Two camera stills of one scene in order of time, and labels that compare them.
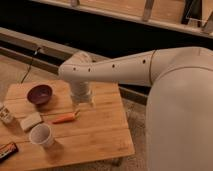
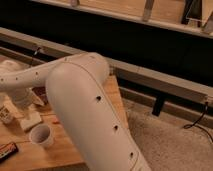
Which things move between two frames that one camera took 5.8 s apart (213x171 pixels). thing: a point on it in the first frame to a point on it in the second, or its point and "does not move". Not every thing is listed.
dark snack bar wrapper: (7, 150) does not move
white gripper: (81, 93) to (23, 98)
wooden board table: (53, 134) does not move
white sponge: (30, 121) does not move
